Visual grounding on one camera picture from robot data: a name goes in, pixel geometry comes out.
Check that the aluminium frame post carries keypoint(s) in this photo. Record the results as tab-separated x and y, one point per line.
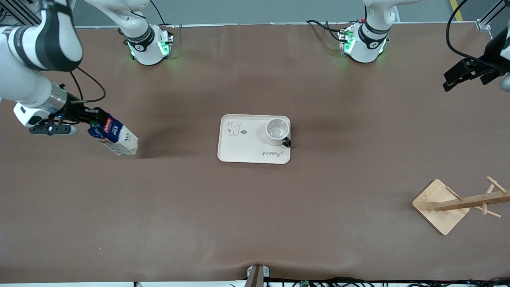
16	14
484	24

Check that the cream plastic tray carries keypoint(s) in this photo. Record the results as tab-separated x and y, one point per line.
243	147

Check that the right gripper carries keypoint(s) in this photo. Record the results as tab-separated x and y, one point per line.
77	111

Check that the wooden mug stand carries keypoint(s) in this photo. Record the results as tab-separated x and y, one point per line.
438	211

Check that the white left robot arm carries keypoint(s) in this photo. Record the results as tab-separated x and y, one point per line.
364	48

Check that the blue and white milk carton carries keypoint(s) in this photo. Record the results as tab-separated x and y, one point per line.
119	143

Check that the white smiley mug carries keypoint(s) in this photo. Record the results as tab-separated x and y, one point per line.
277	129

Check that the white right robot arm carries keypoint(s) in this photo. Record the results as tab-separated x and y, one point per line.
24	79

